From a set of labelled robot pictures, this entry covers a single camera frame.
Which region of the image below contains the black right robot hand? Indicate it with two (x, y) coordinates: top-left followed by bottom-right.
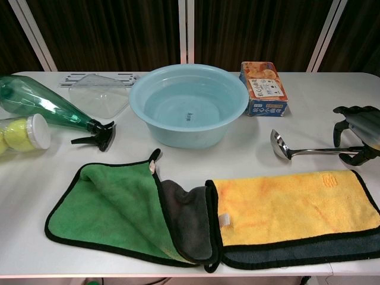
(332, 104), (380, 167)

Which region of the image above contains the stainless steel ladle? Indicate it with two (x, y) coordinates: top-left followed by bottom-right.
(270, 129), (365, 163)

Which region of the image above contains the light blue plastic basin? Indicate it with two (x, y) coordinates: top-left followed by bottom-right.
(128, 64), (250, 150)

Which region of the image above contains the orange and blue snack box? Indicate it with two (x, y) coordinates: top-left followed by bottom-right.
(239, 61), (289, 117)

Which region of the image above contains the yellow and grey microfibre towel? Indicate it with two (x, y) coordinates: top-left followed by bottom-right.
(204, 169), (380, 270)

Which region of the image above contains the green and grey microfibre towel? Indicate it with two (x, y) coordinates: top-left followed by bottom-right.
(44, 148), (221, 274)

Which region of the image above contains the clear plastic container lid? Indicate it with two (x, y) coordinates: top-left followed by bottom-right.
(68, 74), (130, 120)

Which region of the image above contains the dark brown curtain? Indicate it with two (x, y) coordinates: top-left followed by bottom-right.
(0, 0), (380, 77)

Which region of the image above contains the clear jar with white lid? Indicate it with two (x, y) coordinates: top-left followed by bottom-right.
(0, 113), (52, 163)

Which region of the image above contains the green spray bottle black trigger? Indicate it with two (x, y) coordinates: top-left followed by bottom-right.
(0, 75), (115, 153)

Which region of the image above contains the yellow-green ball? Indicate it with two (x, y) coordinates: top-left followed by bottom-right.
(0, 130), (10, 155)
(5, 118), (34, 150)

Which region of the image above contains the white frame post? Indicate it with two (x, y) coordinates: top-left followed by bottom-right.
(306, 0), (349, 73)
(8, 0), (59, 72)
(179, 0), (196, 65)

